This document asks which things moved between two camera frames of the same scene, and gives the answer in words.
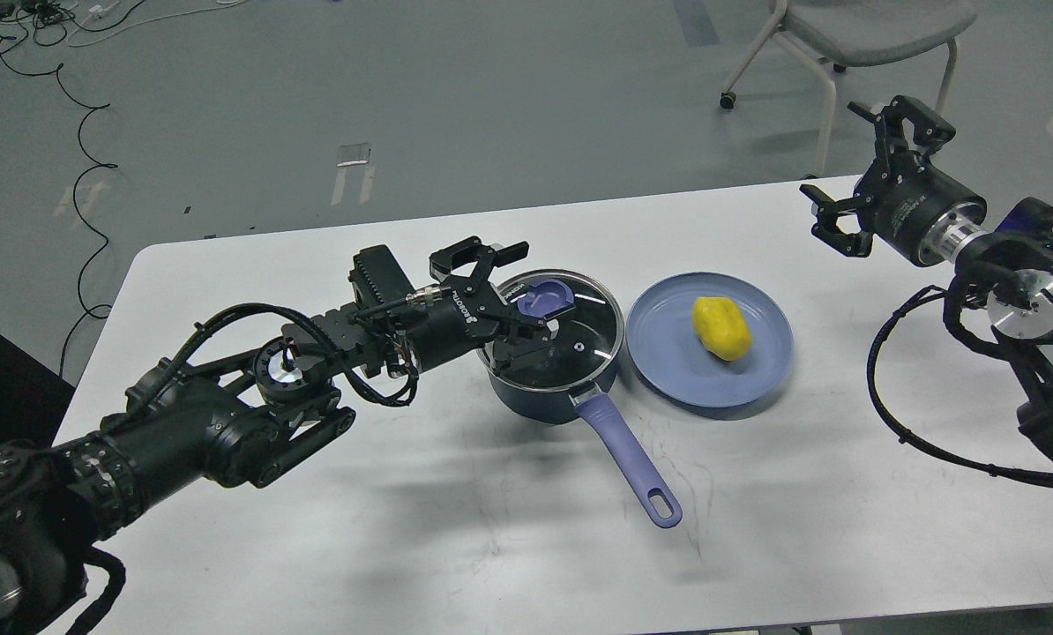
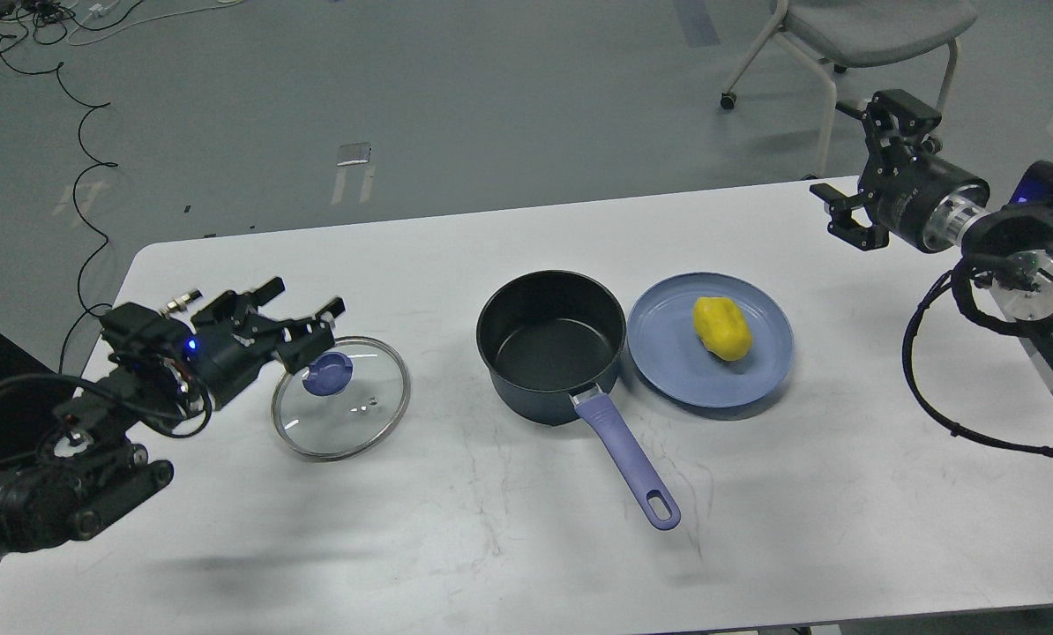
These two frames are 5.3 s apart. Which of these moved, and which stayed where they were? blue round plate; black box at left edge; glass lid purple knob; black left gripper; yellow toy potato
Moved: black left gripper; glass lid purple knob
Stayed: black box at left edge; yellow toy potato; blue round plate
